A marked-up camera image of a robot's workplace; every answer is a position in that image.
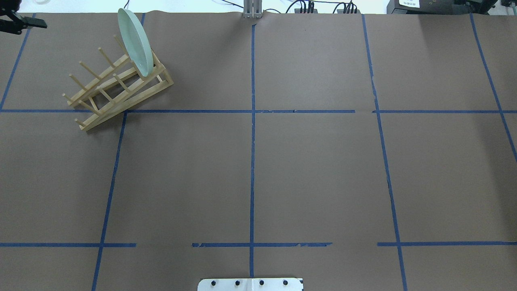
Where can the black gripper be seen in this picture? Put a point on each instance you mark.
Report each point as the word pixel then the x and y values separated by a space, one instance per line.
pixel 14 22

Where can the light green plate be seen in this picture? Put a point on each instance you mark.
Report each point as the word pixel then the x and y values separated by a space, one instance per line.
pixel 135 41

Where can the wooden dish rack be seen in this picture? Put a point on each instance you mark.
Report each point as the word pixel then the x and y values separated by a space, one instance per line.
pixel 118 88

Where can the black computer box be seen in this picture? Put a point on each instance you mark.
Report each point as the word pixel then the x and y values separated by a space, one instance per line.
pixel 427 7

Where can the aluminium frame post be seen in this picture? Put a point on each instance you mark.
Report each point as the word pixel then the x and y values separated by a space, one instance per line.
pixel 252 9

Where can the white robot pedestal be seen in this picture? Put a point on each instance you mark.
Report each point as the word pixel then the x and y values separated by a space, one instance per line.
pixel 251 284

